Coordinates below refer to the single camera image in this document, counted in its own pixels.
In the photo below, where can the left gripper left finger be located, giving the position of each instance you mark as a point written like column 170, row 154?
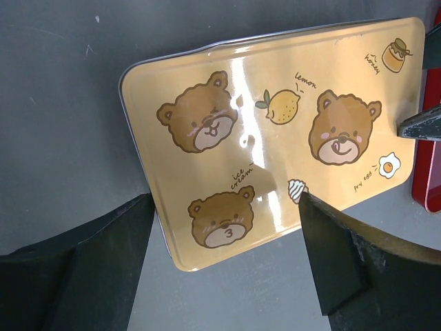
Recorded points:
column 83, row 279

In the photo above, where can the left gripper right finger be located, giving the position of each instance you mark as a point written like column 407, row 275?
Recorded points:
column 368, row 279

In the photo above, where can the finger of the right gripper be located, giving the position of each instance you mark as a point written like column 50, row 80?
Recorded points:
column 423, row 126
column 432, row 49

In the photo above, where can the silver tin lid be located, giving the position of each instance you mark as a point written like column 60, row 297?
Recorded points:
column 232, row 134

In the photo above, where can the red lacquer tray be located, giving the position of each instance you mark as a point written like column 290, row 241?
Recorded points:
column 426, row 175

